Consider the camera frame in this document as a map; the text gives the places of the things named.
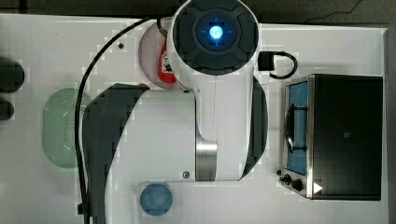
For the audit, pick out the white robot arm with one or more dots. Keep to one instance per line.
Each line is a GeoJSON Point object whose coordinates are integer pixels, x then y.
{"type": "Point", "coordinates": [142, 145]}

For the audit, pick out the red ketchup bottle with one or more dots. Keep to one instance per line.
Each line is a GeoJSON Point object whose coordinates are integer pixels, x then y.
{"type": "Point", "coordinates": [165, 72]}

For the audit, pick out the grey oval plate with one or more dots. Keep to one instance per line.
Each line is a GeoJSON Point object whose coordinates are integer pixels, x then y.
{"type": "Point", "coordinates": [149, 52]}

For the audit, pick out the blue bowl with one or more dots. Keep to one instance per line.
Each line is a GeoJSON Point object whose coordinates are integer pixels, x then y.
{"type": "Point", "coordinates": [156, 199]}

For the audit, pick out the black toaster oven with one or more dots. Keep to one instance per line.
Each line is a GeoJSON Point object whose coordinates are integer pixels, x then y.
{"type": "Point", "coordinates": [333, 137]}

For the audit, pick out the green perforated colander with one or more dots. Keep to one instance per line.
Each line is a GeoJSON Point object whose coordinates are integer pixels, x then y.
{"type": "Point", "coordinates": [58, 134]}

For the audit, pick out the black cylinder holder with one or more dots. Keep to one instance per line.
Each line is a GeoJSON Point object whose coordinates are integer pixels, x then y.
{"type": "Point", "coordinates": [7, 109]}
{"type": "Point", "coordinates": [11, 76]}

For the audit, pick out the black plug with cable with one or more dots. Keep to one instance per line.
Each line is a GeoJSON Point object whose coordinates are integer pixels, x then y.
{"type": "Point", "coordinates": [266, 62]}

